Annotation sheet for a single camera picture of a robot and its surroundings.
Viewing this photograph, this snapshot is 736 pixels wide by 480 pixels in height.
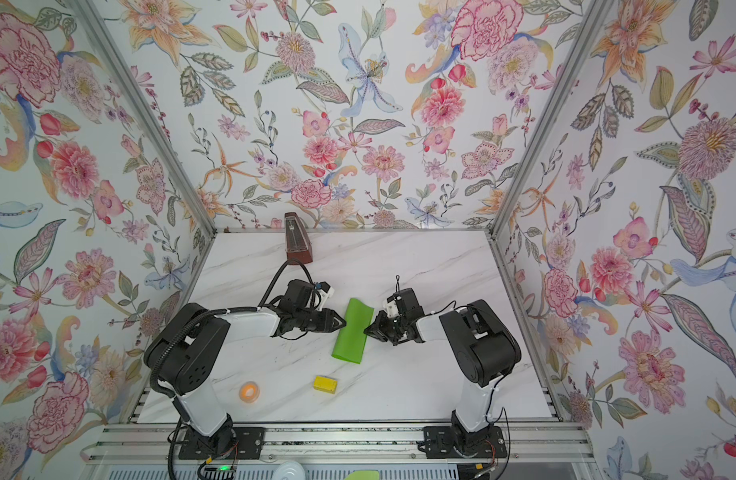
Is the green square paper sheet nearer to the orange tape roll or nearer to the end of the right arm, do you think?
the end of the right arm

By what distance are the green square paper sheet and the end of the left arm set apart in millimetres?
31

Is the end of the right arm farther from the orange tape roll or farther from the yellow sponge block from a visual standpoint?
the orange tape roll

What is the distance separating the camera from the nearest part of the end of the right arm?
78 centimetres

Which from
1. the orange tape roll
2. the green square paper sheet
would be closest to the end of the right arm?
the green square paper sheet

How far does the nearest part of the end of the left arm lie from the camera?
0.74 meters

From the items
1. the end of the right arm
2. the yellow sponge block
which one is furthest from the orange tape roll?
the end of the right arm

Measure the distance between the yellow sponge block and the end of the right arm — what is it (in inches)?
6.9

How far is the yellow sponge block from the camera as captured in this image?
83 centimetres

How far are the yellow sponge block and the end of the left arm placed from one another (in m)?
0.14

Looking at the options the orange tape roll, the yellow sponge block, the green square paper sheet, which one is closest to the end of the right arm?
the green square paper sheet

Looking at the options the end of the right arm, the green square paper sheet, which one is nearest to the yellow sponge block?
the green square paper sheet

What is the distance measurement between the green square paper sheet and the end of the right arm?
47 millimetres

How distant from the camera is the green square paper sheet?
35.5 inches

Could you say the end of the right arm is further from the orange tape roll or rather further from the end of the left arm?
the orange tape roll
